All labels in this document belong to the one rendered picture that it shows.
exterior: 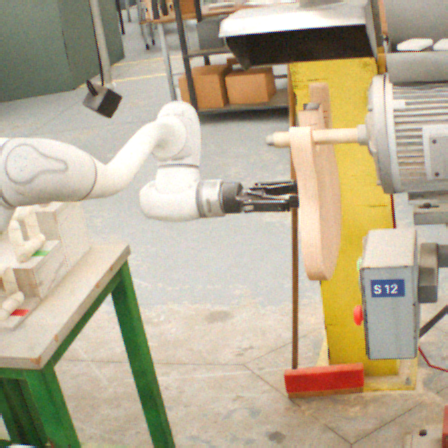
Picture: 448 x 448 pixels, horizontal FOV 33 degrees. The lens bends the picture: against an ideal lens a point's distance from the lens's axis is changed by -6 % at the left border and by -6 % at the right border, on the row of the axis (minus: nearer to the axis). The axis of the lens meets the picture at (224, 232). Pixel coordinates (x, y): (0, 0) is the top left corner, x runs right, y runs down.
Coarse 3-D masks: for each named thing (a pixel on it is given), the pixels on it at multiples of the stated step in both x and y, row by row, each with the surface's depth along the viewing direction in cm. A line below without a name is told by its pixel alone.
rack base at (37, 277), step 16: (0, 256) 192; (32, 256) 188; (48, 256) 190; (64, 256) 197; (16, 272) 184; (32, 272) 182; (48, 272) 189; (64, 272) 197; (0, 288) 188; (32, 288) 185; (48, 288) 189
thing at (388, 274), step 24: (384, 240) 142; (408, 240) 140; (360, 264) 136; (384, 264) 133; (408, 264) 131; (360, 288) 137; (384, 288) 134; (408, 288) 133; (384, 312) 136; (408, 312) 135; (384, 336) 138; (408, 336) 137
